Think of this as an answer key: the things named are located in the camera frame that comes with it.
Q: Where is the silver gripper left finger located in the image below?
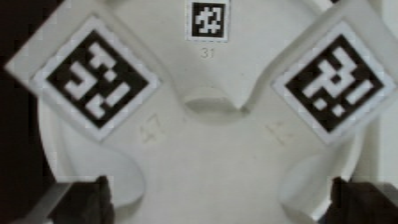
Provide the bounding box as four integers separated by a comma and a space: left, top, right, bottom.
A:
10, 176, 113, 224

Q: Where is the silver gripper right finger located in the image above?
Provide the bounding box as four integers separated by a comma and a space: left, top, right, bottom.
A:
324, 177, 398, 224

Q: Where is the white cylindrical table leg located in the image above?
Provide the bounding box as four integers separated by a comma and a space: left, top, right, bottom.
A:
182, 87, 241, 117

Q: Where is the white cross-shaped table base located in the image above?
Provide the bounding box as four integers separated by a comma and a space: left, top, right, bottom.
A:
1, 0, 398, 224

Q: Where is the white round table top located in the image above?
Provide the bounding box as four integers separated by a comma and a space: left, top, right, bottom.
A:
33, 0, 398, 224

